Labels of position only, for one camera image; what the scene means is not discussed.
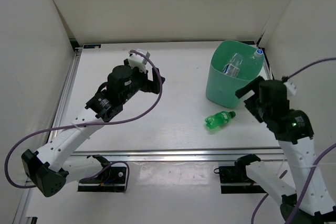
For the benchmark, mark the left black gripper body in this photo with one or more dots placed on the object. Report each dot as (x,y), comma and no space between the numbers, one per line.
(139,82)

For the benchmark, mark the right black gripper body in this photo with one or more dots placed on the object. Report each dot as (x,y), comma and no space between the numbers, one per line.
(257,107)

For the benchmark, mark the clear plastic bottle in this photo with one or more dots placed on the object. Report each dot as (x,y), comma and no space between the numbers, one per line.
(254,63)

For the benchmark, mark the clear bottle white blue label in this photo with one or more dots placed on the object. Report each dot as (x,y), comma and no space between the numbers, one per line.
(232,68)

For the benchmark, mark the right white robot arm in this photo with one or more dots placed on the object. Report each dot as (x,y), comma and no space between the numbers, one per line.
(308,201)

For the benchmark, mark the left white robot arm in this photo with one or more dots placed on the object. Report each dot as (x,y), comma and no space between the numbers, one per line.
(50,168)

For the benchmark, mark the green plastic bin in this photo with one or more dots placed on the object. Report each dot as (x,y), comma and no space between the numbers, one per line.
(221,88)

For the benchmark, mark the green soda bottle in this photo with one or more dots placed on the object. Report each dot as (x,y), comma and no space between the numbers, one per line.
(219,119)

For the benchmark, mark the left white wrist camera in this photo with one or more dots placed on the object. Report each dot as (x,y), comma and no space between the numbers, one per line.
(136,60)

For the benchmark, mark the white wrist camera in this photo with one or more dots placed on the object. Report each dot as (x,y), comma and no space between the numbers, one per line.
(291,87)
(136,60)

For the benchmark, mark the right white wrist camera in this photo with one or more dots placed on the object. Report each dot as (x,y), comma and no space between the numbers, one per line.
(291,87)

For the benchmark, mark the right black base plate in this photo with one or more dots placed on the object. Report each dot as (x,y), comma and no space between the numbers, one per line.
(232,182)

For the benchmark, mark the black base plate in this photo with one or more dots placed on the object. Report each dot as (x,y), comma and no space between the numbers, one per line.
(232,182)
(113,180)

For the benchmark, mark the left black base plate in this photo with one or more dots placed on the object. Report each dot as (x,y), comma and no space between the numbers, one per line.
(113,180)

